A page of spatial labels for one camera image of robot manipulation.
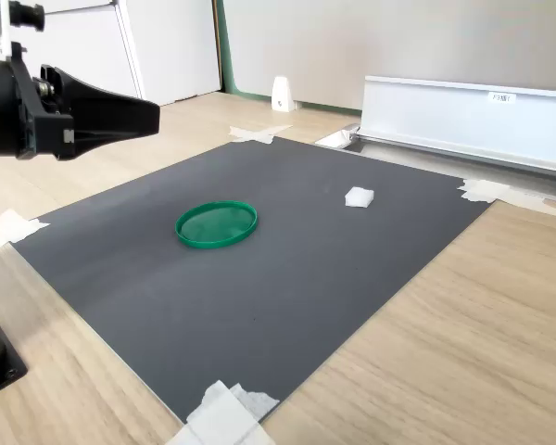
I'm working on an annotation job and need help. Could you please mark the white partition panel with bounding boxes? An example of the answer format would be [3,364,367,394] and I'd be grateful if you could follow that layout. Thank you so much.
[25,0,223,107]

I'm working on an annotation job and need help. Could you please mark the silver cable duct lid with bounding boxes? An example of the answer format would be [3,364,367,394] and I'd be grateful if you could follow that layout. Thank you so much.
[359,75,556,175]

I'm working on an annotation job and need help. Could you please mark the green partition edge strip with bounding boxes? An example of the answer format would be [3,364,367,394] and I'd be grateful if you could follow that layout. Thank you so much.
[212,0,365,117]

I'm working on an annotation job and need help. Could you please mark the dark grey mat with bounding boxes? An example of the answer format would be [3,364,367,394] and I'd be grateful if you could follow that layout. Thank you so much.
[9,135,495,426]

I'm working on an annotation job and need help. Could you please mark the white tape cross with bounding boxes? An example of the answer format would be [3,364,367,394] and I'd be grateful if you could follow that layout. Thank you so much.
[228,123,294,145]
[0,208,51,256]
[165,379,282,445]
[457,178,556,218]

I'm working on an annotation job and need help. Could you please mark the small white bracket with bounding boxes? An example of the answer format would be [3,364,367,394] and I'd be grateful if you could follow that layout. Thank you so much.
[271,75,296,113]

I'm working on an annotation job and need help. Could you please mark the round green lid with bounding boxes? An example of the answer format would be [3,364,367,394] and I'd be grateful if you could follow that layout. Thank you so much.
[174,199,259,250]

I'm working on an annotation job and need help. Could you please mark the small white plastic terminal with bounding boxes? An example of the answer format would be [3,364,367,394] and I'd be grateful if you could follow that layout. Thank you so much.
[343,185,375,210]

